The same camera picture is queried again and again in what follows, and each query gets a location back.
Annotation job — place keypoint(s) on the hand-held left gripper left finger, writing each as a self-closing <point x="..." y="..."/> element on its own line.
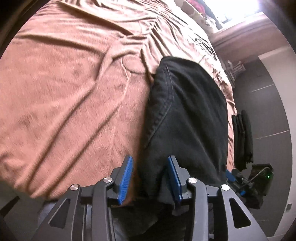
<point x="126" y="179"/>

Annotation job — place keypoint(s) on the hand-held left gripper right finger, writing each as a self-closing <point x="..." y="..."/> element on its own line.
<point x="174" y="179"/>

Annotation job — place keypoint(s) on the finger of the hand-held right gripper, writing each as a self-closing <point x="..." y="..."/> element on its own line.
<point x="231" y="176"/>

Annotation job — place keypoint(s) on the black pants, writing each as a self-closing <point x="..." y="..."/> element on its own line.
<point x="189" y="111"/>

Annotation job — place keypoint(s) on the dark clothes hanging at bedside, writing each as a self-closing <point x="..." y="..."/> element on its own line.
<point x="242" y="139"/>

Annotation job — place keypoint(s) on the white cabinet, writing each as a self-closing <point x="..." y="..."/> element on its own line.
<point x="232" y="76"/>

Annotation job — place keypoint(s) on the brown blanket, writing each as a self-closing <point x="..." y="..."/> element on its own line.
<point x="69" y="92"/>

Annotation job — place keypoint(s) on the pink curtain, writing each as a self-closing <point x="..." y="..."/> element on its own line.
<point x="238" y="30"/>

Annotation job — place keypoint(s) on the pile of colourful clothes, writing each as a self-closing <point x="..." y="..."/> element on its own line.
<point x="193" y="2"/>

